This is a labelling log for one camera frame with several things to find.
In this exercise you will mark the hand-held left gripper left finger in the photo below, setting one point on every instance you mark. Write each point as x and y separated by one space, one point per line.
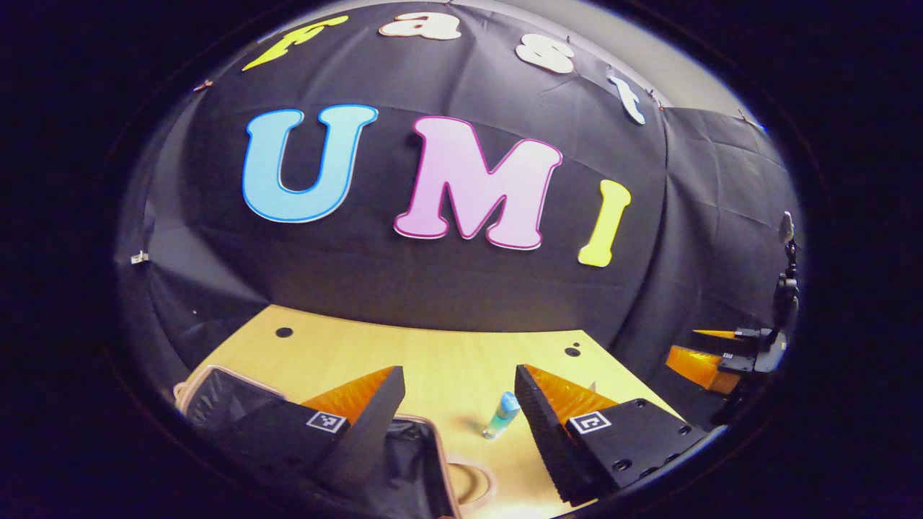
368 440

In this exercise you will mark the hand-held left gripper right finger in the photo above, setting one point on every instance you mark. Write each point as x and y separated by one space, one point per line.
548 440

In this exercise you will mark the blue glass bottle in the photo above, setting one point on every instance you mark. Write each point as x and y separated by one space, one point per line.
502 417

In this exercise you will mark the black backdrop cloth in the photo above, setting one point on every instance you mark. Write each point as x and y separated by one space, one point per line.
447 274

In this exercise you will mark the black camera stand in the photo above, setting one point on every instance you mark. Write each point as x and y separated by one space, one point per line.
786 281

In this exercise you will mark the metal backdrop clip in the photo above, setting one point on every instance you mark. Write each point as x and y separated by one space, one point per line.
750 119
652 94

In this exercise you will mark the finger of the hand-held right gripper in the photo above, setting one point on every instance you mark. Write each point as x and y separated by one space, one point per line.
699 366
728 339

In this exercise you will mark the white backdrop clip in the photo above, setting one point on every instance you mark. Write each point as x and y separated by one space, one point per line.
139 257

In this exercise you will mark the pink backdrop clip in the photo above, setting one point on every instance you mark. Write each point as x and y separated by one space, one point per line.
203 85

